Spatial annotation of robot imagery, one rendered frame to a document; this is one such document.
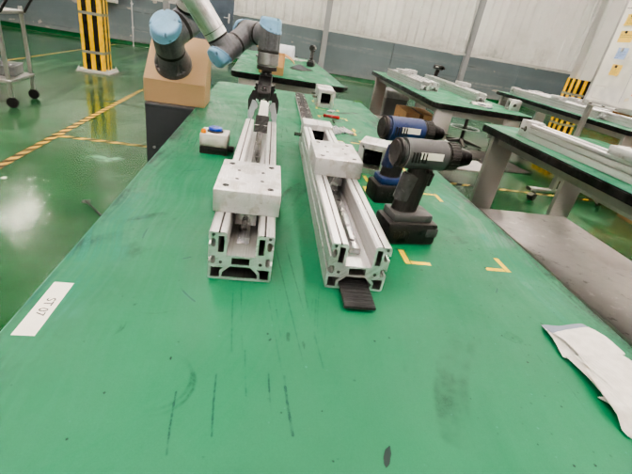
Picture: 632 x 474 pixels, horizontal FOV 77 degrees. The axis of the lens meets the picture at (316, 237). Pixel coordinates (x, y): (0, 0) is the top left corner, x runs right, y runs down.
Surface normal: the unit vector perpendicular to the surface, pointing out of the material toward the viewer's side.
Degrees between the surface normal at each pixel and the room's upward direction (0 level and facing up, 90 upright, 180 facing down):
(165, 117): 90
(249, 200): 90
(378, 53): 90
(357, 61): 90
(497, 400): 0
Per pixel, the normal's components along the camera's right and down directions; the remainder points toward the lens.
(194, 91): 0.11, 0.47
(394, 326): 0.15, -0.88
